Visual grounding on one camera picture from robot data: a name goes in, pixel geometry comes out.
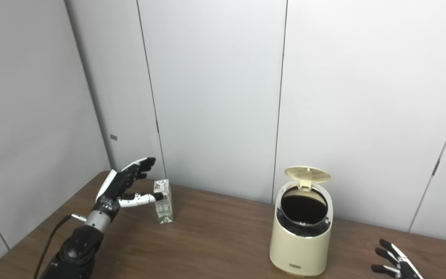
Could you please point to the cream-colored bin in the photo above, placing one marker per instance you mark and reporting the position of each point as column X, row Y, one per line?
column 300, row 248

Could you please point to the black panel joint clip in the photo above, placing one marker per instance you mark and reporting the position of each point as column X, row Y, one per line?
column 436, row 166

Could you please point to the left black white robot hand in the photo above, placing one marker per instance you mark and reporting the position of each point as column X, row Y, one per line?
column 116, row 184

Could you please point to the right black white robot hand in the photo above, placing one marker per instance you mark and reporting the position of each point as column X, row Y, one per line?
column 403, row 267

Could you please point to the round cream bin lid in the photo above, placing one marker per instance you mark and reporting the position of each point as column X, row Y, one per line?
column 307, row 173

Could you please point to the green white milk carton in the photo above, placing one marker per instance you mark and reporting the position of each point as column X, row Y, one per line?
column 165, row 211

